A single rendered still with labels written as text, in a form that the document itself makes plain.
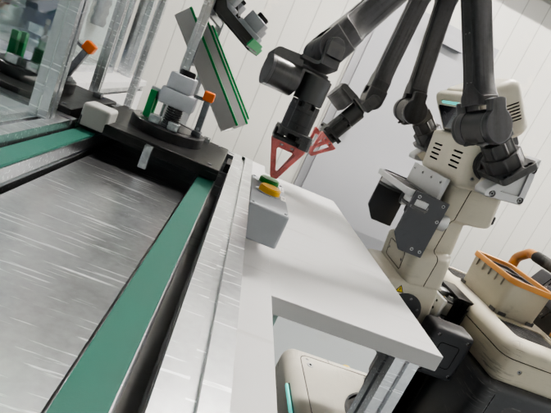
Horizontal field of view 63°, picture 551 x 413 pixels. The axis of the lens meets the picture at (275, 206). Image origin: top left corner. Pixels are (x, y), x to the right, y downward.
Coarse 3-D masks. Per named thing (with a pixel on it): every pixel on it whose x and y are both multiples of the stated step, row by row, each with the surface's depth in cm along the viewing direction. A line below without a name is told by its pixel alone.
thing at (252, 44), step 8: (216, 0) 100; (224, 0) 99; (216, 8) 100; (224, 8) 100; (224, 16) 100; (232, 16) 100; (232, 24) 100; (240, 24) 100; (240, 32) 100; (248, 40) 100; (256, 48) 109
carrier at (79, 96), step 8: (72, 80) 85; (64, 88) 80; (72, 88) 83; (80, 88) 92; (64, 96) 79; (72, 96) 82; (80, 96) 85; (88, 96) 88; (64, 104) 73; (72, 104) 76; (80, 104) 78; (104, 104) 88; (112, 104) 93; (64, 112) 72; (72, 112) 73; (80, 112) 77
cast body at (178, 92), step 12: (180, 72) 82; (192, 72) 83; (168, 84) 81; (180, 84) 81; (192, 84) 81; (168, 96) 82; (180, 96) 82; (192, 96) 84; (180, 108) 82; (192, 108) 82
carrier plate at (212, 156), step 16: (128, 112) 90; (112, 128) 73; (128, 128) 77; (128, 144) 74; (144, 144) 74; (160, 144) 76; (208, 144) 94; (176, 160) 75; (192, 160) 75; (208, 160) 80; (224, 160) 87; (208, 176) 76
